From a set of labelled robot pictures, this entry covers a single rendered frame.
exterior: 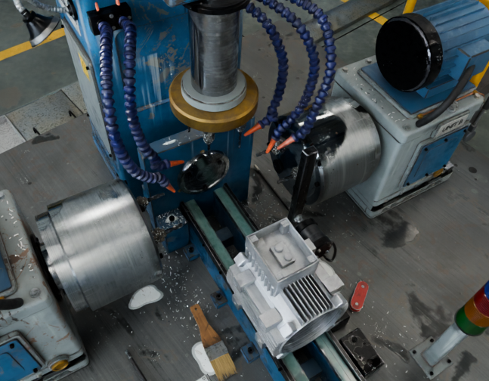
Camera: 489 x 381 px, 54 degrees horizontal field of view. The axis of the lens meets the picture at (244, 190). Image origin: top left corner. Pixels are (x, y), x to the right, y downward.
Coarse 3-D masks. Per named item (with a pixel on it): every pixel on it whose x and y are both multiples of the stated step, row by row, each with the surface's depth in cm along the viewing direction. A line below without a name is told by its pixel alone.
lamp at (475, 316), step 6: (468, 306) 96; (474, 306) 93; (468, 312) 96; (474, 312) 94; (480, 312) 92; (474, 318) 94; (480, 318) 93; (486, 318) 92; (480, 324) 95; (486, 324) 94
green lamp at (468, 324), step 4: (460, 308) 100; (460, 312) 99; (464, 312) 97; (460, 316) 99; (464, 316) 97; (460, 320) 99; (464, 320) 97; (468, 320) 96; (460, 324) 99; (464, 324) 98; (468, 324) 97; (472, 324) 96; (464, 328) 98; (468, 328) 98; (472, 328) 97; (476, 328) 96; (480, 328) 96; (484, 328) 96; (468, 332) 98; (472, 332) 98; (476, 332) 97; (480, 332) 97
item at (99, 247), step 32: (96, 192) 101; (128, 192) 100; (64, 224) 94; (96, 224) 95; (128, 224) 97; (64, 256) 93; (96, 256) 94; (128, 256) 96; (160, 256) 101; (64, 288) 93; (96, 288) 95; (128, 288) 101
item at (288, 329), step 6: (240, 252) 101; (234, 258) 101; (240, 258) 100; (246, 258) 101; (240, 264) 100; (336, 294) 96; (330, 300) 96; (336, 300) 96; (342, 300) 96; (336, 306) 96; (288, 324) 92; (282, 330) 92; (288, 330) 91; (294, 330) 91; (288, 336) 92; (282, 354) 101
